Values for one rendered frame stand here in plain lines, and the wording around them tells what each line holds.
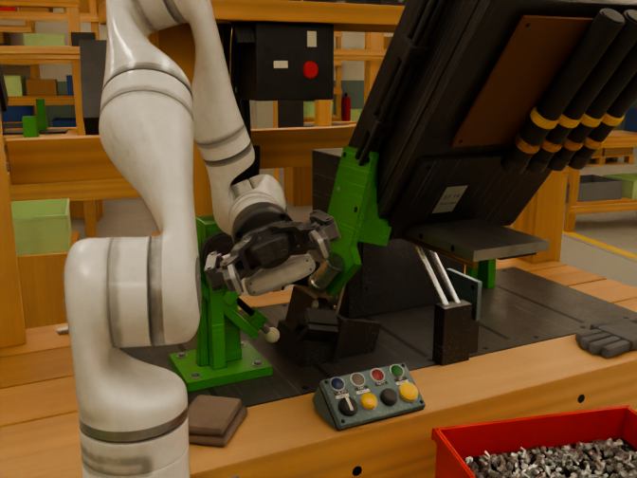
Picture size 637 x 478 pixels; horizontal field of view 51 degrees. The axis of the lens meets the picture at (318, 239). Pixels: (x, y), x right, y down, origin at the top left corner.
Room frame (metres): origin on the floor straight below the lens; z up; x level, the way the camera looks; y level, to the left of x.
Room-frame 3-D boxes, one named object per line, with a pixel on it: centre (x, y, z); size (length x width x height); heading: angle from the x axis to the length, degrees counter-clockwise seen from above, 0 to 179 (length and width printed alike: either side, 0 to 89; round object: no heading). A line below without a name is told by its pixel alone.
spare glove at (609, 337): (1.21, -0.58, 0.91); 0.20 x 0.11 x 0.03; 119
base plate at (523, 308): (1.30, -0.12, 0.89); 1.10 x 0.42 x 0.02; 116
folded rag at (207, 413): (0.89, 0.16, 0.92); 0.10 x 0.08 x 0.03; 167
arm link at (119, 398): (0.53, 0.16, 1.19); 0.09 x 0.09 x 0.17; 10
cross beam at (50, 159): (1.63, 0.04, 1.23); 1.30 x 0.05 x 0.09; 116
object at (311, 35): (1.44, 0.07, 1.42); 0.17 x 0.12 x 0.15; 116
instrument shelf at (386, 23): (1.53, -0.01, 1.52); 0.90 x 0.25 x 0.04; 116
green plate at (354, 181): (1.21, -0.08, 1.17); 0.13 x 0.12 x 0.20; 116
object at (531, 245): (1.24, -0.23, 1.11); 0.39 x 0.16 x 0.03; 26
